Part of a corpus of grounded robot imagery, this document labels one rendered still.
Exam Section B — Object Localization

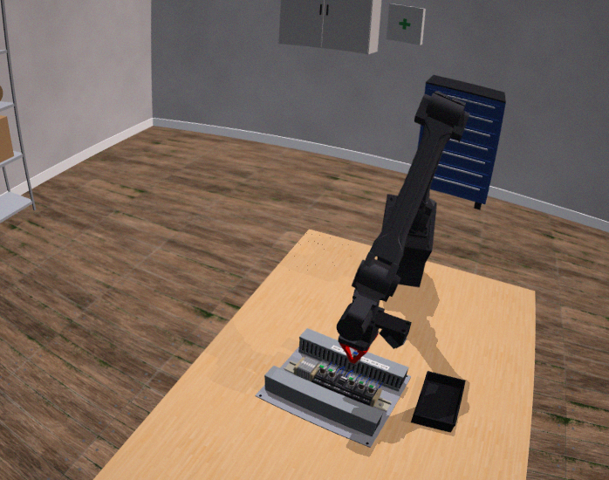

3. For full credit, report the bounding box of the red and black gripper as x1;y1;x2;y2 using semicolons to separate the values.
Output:
338;331;379;363

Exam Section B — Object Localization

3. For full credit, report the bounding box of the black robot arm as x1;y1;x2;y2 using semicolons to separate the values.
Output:
337;91;469;349

